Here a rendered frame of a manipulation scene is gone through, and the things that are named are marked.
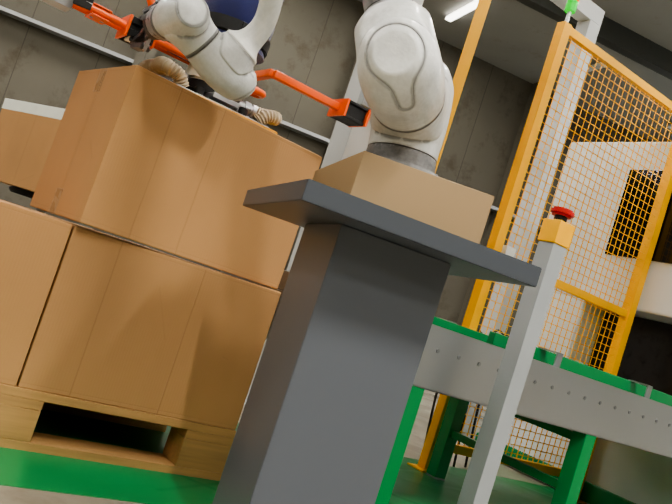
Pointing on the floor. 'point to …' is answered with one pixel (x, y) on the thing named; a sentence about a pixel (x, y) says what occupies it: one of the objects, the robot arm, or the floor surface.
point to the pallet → (214, 456)
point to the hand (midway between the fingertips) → (135, 32)
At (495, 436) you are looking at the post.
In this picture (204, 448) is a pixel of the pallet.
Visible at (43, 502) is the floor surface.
